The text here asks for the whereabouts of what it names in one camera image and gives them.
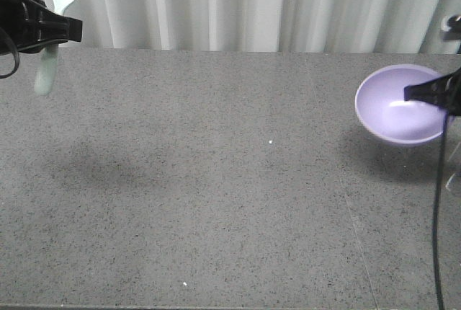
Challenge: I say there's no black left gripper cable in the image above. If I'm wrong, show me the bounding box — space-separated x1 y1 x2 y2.
0 0 29 80

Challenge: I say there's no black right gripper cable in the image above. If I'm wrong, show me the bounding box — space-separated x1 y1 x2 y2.
431 107 451 310

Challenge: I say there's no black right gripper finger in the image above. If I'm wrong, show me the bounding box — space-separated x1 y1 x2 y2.
403 69 460 115

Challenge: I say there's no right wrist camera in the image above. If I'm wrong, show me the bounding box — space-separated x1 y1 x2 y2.
441 14 461 40

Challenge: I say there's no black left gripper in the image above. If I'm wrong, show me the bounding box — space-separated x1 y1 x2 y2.
1 0 83 53

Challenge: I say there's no white pleated curtain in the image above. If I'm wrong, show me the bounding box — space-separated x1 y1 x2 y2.
68 0 460 54

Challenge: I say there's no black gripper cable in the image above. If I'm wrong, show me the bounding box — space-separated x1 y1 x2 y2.
0 0 29 80
431 107 451 310

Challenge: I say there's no light green plastic spoon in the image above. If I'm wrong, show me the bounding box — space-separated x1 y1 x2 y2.
34 0 75 96

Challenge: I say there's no purple plastic bowl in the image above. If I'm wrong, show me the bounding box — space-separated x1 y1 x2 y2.
354 64 447 146

